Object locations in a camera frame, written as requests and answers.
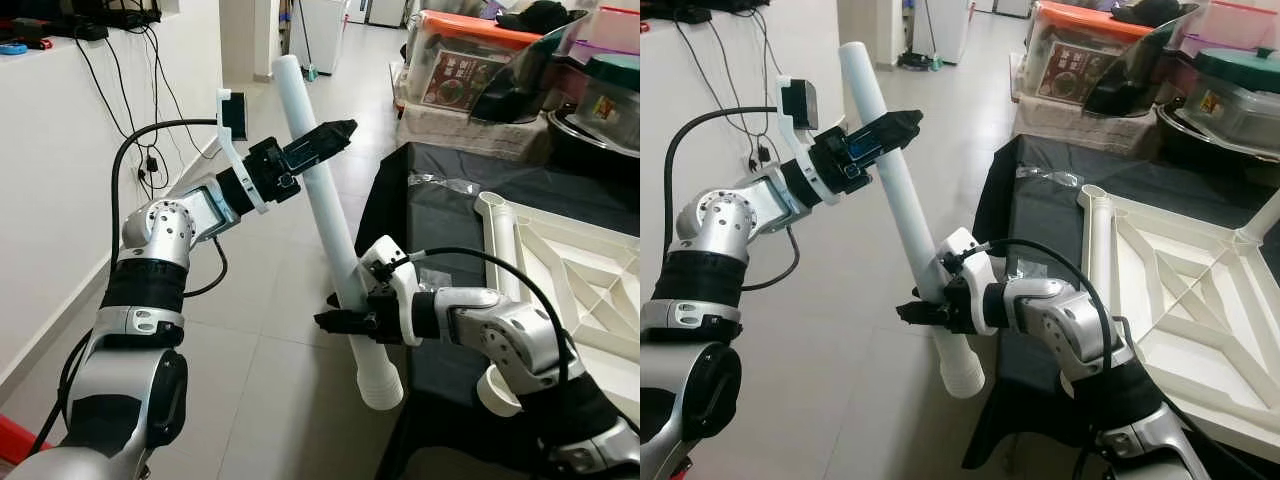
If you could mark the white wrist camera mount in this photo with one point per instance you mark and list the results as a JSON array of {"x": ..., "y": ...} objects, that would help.
[
  {"x": 800, "y": 100},
  {"x": 960, "y": 250},
  {"x": 385, "y": 260},
  {"x": 236, "y": 115}
]

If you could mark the mop head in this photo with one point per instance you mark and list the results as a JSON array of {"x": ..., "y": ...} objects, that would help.
[
  {"x": 915, "y": 60},
  {"x": 312, "y": 70}
]

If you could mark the clear plastic storage box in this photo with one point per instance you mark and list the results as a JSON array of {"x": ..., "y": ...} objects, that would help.
[
  {"x": 615, "y": 115},
  {"x": 1240, "y": 115}
]

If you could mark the black tablecloth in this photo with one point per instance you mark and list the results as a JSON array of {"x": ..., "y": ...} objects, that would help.
[
  {"x": 440, "y": 220},
  {"x": 1040, "y": 200}
]

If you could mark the orange lidded storage box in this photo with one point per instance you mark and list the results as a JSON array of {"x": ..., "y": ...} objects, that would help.
[
  {"x": 460, "y": 75},
  {"x": 1070, "y": 65}
]

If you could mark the black bag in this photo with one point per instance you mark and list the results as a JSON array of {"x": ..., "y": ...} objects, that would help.
[
  {"x": 1130, "y": 85},
  {"x": 520, "y": 90}
]

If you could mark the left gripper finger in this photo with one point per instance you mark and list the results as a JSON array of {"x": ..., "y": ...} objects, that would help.
[
  {"x": 320, "y": 145},
  {"x": 885, "y": 135}
]

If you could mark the white plastic table leg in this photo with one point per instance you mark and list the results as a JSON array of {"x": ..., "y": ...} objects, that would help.
[
  {"x": 890, "y": 190},
  {"x": 320, "y": 190},
  {"x": 1265, "y": 215}
]

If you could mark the red plastic stool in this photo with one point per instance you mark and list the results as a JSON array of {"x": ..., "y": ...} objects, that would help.
[{"x": 12, "y": 440}]

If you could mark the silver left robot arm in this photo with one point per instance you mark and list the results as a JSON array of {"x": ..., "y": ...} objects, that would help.
[
  {"x": 720, "y": 225},
  {"x": 150, "y": 240}
]

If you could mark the narrow clear tape strip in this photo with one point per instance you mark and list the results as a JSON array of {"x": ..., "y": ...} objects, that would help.
[
  {"x": 1050, "y": 176},
  {"x": 445, "y": 183}
]

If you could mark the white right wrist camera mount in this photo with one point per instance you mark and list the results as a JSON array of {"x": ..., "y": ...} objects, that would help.
[
  {"x": 385, "y": 260},
  {"x": 960, "y": 250}
]

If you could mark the green round lid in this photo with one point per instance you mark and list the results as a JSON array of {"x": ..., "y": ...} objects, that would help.
[
  {"x": 620, "y": 68},
  {"x": 1245, "y": 68}
]

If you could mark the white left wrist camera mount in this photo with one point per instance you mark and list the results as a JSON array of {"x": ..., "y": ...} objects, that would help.
[
  {"x": 800, "y": 100},
  {"x": 236, "y": 115}
]

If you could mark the pink translucent storage box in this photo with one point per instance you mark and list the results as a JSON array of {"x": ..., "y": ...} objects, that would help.
[
  {"x": 610, "y": 30},
  {"x": 1230, "y": 25}
]

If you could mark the white upturned children table top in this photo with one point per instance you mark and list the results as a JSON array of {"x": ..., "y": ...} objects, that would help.
[
  {"x": 590, "y": 270},
  {"x": 1180, "y": 300}
]

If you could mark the white appliance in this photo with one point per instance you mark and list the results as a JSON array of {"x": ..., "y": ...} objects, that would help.
[
  {"x": 940, "y": 30},
  {"x": 325, "y": 30}
]

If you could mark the black wok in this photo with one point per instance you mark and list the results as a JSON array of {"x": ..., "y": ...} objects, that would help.
[
  {"x": 1200, "y": 145},
  {"x": 590, "y": 150}
]

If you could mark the beige cloth covered bench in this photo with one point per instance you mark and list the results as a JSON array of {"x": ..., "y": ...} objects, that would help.
[
  {"x": 450, "y": 135},
  {"x": 1070, "y": 128}
]

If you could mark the black plug adapter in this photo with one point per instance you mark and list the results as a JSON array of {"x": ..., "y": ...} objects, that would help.
[
  {"x": 762, "y": 153},
  {"x": 152, "y": 163}
]

